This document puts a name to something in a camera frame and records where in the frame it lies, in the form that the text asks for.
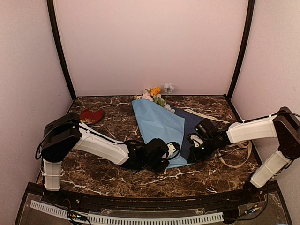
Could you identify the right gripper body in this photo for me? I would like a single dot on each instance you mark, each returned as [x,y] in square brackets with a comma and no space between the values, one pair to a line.
[204,153]

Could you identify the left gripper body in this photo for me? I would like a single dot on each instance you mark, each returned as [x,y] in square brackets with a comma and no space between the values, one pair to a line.
[152,164]

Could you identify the blue wrapping paper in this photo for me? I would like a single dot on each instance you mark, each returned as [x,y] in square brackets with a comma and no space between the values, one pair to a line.
[155,121]

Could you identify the pink fake flower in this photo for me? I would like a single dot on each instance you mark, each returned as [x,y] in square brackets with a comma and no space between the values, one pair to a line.
[146,95]

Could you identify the light blue fake flower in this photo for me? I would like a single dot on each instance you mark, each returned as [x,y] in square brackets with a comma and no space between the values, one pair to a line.
[168,89]

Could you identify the orange fake flower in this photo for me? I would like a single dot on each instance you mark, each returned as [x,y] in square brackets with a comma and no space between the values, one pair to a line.
[155,91]

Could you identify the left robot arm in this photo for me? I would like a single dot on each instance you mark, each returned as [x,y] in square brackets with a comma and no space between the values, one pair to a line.
[70,133]

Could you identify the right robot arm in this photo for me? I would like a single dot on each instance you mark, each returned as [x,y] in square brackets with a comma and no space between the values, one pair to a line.
[283,125]

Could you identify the red decorated plate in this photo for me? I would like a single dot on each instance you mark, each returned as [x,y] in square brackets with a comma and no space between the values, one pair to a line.
[91,116]

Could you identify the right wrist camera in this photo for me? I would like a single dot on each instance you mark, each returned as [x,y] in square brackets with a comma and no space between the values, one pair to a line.
[194,139]

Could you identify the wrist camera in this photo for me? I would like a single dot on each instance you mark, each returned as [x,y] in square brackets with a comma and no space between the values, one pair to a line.
[173,150]
[194,139]

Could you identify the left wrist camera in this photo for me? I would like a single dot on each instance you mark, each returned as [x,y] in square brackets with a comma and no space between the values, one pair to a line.
[173,150]

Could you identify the black front rail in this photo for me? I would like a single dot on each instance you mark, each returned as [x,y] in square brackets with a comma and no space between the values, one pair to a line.
[270,199]

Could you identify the white cable duct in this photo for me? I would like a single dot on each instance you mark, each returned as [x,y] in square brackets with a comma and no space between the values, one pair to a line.
[126,218]

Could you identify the right black frame post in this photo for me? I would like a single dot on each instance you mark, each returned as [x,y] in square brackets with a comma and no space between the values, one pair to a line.
[243,46]

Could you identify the black frame post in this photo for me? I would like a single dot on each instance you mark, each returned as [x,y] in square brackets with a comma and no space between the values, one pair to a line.
[59,48]
[243,46]

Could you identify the left black frame post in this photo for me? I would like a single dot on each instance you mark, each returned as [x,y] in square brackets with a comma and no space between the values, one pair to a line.
[59,48]

